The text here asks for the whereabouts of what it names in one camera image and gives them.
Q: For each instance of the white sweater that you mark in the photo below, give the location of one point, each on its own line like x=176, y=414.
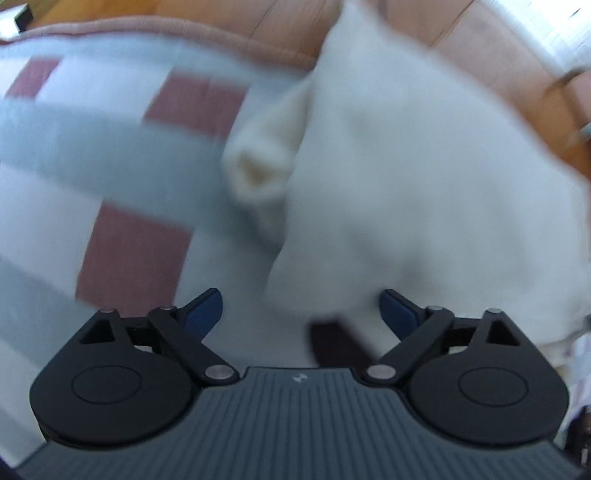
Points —
x=415, y=198

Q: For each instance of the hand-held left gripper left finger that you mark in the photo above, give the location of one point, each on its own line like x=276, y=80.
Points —
x=206, y=313

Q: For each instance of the checked blanket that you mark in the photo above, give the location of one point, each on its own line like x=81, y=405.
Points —
x=115, y=175

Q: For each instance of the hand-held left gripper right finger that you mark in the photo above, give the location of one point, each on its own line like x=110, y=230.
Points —
x=396, y=312

